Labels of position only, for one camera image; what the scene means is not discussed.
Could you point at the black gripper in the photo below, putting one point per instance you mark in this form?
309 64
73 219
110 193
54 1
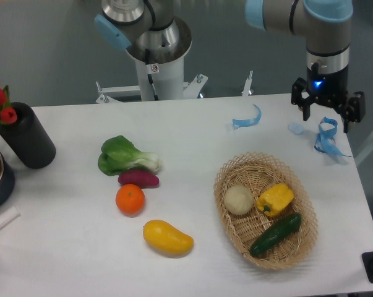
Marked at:
328 90

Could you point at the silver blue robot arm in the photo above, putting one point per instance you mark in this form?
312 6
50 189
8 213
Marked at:
326 26

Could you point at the woven wicker basket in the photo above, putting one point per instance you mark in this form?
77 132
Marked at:
258 172

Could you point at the yellow bell pepper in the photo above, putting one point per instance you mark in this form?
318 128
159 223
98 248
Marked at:
274 200

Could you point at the translucent bottle cap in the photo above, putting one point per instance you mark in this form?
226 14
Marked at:
296 128

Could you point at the blue knotted ribbon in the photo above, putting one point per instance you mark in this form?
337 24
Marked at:
325 139

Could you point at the blue ribbon strip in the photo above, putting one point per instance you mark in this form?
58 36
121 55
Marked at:
238 123

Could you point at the green cucumber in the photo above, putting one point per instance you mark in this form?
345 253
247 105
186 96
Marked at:
275 234

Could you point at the purple sweet potato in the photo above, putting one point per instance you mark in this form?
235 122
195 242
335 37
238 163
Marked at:
140 178

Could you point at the yellow mango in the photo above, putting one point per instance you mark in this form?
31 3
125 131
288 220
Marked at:
165 238

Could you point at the green bok choy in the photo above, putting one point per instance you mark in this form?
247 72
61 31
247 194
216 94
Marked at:
118 155

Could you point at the orange fruit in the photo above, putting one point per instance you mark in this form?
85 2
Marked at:
130 199

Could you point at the black cylindrical vase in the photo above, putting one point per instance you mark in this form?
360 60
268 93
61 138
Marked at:
28 138

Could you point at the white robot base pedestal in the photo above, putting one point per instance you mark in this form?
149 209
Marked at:
157 41

